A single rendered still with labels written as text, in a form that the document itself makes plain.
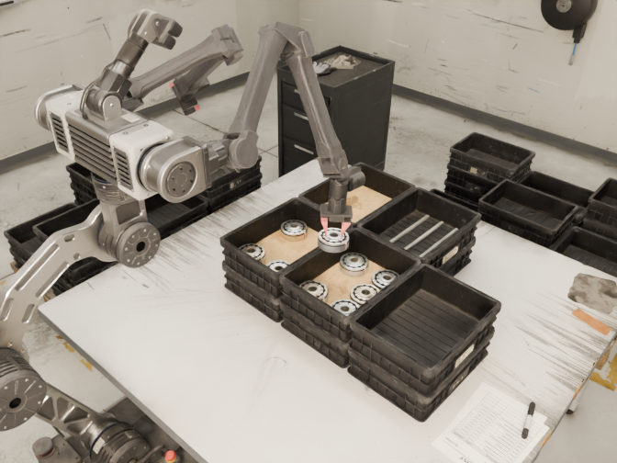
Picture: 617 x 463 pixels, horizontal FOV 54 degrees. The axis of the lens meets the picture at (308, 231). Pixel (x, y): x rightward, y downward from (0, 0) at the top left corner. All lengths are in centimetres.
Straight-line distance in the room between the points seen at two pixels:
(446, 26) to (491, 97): 70
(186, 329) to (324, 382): 52
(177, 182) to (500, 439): 116
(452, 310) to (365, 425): 49
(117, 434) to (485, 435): 121
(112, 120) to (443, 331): 116
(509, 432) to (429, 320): 40
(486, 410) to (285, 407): 61
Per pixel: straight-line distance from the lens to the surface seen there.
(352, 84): 359
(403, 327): 196
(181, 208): 336
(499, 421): 195
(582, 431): 297
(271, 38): 169
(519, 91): 522
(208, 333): 212
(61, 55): 483
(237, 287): 221
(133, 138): 151
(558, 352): 222
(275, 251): 223
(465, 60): 537
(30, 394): 182
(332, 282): 210
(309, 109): 179
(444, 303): 208
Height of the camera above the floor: 218
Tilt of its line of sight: 35 degrees down
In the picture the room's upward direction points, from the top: 1 degrees clockwise
